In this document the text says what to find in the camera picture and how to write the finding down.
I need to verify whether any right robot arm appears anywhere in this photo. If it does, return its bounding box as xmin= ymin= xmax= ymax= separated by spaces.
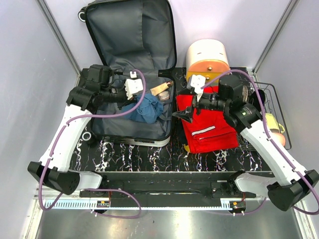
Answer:
xmin=172 ymin=70 xmax=319 ymax=211

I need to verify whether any round cosmetic jar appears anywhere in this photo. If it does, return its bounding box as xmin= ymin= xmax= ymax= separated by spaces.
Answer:
xmin=158 ymin=91 xmax=170 ymax=101

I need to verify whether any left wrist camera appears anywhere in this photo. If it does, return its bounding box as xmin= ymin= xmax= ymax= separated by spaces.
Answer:
xmin=124 ymin=71 xmax=144 ymax=100

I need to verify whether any black wire dish rack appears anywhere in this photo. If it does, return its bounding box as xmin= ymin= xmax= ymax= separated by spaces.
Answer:
xmin=237 ymin=81 xmax=292 ymax=151

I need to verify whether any blue cloth garment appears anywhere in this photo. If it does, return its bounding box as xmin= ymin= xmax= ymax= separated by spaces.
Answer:
xmin=124 ymin=94 xmax=164 ymax=124

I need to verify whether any yellow green mug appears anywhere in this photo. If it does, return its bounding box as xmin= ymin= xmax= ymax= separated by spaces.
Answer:
xmin=266 ymin=113 xmax=286 ymax=133

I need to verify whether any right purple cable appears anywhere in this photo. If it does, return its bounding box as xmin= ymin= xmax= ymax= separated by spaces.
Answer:
xmin=199 ymin=69 xmax=319 ymax=215

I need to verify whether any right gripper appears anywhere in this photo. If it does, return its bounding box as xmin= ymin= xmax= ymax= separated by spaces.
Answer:
xmin=171 ymin=86 xmax=229 ymax=124

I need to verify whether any purple cable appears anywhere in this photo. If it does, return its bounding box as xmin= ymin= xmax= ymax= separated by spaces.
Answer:
xmin=199 ymin=69 xmax=319 ymax=215
xmin=37 ymin=69 xmax=147 ymax=219

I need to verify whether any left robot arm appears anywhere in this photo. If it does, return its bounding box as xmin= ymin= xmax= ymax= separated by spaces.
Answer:
xmin=27 ymin=65 xmax=146 ymax=197

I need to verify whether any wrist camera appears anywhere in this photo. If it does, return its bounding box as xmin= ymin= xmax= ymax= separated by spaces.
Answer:
xmin=124 ymin=71 xmax=144 ymax=100
xmin=186 ymin=75 xmax=206 ymax=102

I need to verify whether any speckled brown plate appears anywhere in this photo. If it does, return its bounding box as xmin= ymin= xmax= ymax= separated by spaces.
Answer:
xmin=242 ymin=85 xmax=249 ymax=103

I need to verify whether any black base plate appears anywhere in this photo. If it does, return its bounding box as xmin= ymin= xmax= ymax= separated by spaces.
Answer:
xmin=80 ymin=172 xmax=255 ymax=209

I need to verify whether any red cloth garment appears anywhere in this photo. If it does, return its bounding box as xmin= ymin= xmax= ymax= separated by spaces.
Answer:
xmin=175 ymin=86 xmax=239 ymax=154

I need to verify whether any white black space suitcase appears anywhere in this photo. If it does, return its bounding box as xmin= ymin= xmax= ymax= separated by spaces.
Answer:
xmin=78 ymin=0 xmax=177 ymax=147

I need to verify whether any black marble mat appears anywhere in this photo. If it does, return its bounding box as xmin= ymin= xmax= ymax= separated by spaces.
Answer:
xmin=53 ymin=66 xmax=272 ymax=173

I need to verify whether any plain pink mug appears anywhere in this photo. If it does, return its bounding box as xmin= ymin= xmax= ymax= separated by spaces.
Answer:
xmin=273 ymin=132 xmax=286 ymax=146

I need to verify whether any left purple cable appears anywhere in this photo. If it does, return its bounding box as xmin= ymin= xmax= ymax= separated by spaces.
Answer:
xmin=37 ymin=69 xmax=147 ymax=219

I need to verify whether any beige cosmetic bottle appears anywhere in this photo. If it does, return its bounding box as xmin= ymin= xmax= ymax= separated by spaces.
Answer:
xmin=150 ymin=81 xmax=173 ymax=96

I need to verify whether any white orange drawer cabinet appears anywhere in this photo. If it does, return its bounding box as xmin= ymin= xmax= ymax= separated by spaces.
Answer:
xmin=186 ymin=39 xmax=230 ymax=82

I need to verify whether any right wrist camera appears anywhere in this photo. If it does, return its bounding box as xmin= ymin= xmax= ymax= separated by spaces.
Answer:
xmin=186 ymin=75 xmax=206 ymax=102

